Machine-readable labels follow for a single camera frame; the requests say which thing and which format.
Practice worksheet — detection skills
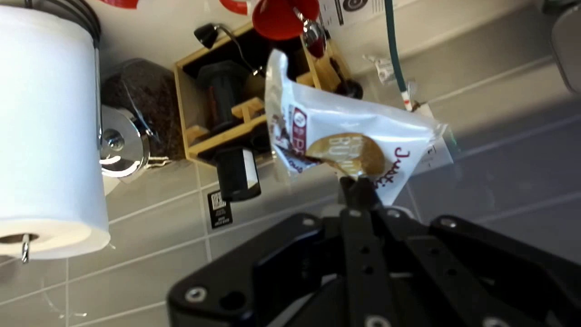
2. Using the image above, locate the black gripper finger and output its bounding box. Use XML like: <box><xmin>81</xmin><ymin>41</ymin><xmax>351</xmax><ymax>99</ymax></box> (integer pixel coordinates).
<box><xmin>340</xmin><ymin>179</ymin><xmax>398</xmax><ymax>327</ymax></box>

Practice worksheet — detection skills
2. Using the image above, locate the white snack packet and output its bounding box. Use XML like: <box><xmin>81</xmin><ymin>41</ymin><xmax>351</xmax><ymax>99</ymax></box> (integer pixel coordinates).
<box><xmin>266</xmin><ymin>50</ymin><xmax>446</xmax><ymax>206</ymax></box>

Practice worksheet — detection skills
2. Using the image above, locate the wooden condiment organizer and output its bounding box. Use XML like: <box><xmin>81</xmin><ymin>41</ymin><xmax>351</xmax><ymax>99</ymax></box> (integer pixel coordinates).
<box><xmin>175</xmin><ymin>24</ymin><xmax>364</xmax><ymax>166</ymax></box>

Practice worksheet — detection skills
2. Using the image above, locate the glass coffee bean jar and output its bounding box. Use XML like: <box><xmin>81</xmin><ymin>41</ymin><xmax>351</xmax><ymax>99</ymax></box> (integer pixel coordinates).
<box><xmin>102</xmin><ymin>59</ymin><xmax>184</xmax><ymax>161</ymax></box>

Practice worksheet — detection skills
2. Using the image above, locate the white paper towel roll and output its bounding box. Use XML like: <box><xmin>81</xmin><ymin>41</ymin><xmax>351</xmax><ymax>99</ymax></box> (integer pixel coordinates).
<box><xmin>0</xmin><ymin>6</ymin><xmax>111</xmax><ymax>261</ymax></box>

